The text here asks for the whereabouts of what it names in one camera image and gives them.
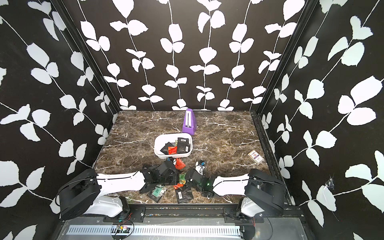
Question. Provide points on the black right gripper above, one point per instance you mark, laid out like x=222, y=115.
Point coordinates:
x=188, y=182

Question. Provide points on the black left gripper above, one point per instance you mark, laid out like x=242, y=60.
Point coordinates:
x=175, y=178

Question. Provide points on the black tea bag with barcode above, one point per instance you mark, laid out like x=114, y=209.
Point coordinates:
x=166, y=148

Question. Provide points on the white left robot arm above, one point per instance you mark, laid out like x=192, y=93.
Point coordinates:
x=89, y=192

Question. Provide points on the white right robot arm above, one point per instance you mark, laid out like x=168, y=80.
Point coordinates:
x=262, y=193

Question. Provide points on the red tea bag under green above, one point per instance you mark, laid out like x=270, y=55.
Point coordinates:
x=178, y=186

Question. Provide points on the green tea bag centre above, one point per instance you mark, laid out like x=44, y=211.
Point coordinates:
x=182, y=178

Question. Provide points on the black tea bag front centre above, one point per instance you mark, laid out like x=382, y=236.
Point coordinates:
x=184, y=195

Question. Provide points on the green grape oolong tea bag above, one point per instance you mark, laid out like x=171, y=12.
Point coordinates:
x=157, y=193

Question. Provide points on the black tea bag barcode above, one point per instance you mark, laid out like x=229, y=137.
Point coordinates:
x=183, y=145

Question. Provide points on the white plastic storage box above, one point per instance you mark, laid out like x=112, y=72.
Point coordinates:
x=162, y=140

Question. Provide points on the purple metronome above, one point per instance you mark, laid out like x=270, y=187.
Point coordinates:
x=189, y=124

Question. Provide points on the white red card pack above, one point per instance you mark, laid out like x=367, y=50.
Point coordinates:
x=256, y=157

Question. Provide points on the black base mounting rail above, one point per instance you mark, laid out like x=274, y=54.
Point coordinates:
x=230, y=213

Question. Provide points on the perforated white metal rail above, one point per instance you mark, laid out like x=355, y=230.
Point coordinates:
x=155, y=230

